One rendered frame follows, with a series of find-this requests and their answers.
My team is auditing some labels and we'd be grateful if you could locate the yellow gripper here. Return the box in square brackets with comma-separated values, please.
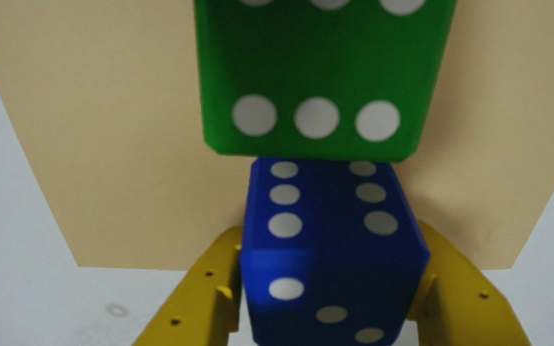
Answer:
[131, 218, 532, 346]

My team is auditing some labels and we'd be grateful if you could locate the green die with white pips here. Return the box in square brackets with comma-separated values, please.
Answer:
[193, 0, 457, 163]

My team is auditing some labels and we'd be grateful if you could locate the tan flat mat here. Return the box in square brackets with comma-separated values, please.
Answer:
[0, 0, 554, 271]

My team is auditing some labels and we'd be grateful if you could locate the blue die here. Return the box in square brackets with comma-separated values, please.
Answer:
[239, 157, 431, 346]

